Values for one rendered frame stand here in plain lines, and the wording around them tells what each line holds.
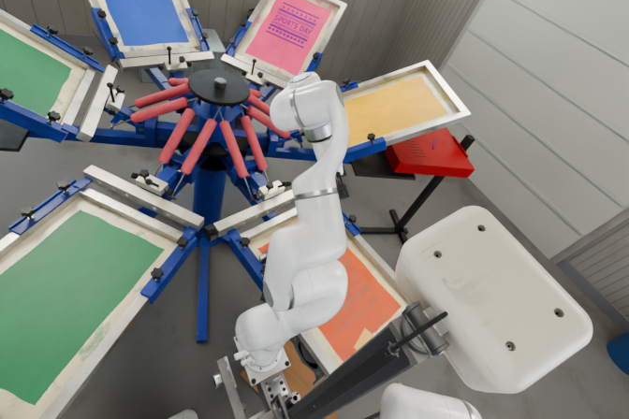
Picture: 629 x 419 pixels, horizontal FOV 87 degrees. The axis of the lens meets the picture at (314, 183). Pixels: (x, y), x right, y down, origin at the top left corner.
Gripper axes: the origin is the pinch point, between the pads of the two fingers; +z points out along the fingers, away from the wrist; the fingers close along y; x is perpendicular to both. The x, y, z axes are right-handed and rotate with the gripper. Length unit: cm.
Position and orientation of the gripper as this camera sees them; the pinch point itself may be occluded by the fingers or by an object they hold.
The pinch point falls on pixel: (341, 183)
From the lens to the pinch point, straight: 84.3
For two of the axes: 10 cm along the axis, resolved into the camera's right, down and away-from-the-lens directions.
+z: 3.4, 7.7, 5.4
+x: 9.4, -2.7, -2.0
